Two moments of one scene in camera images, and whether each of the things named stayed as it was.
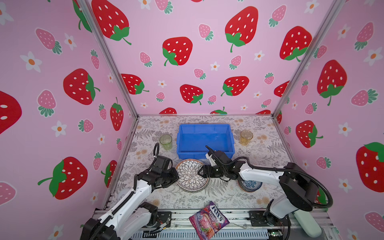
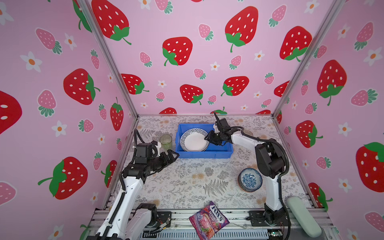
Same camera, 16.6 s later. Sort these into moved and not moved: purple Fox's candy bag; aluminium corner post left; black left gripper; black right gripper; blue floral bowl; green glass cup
Moved: black left gripper; black right gripper
Not moved: blue floral bowl; green glass cup; aluminium corner post left; purple Fox's candy bag
